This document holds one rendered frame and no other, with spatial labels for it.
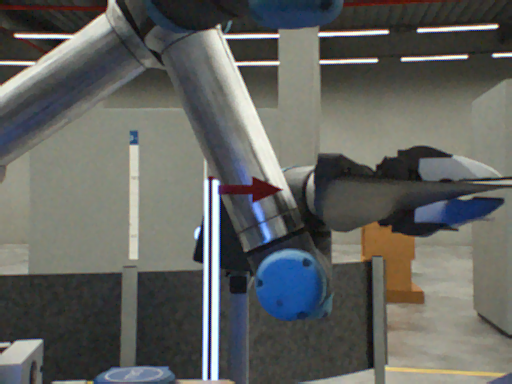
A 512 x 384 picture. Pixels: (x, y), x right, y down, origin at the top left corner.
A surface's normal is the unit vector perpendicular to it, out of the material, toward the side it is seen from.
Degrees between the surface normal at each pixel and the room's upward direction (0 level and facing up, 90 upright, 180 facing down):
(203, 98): 93
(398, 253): 90
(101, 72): 124
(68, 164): 90
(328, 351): 90
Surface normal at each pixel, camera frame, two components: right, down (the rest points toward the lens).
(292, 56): -0.08, -0.02
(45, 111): 0.28, 0.55
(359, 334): 0.66, -0.01
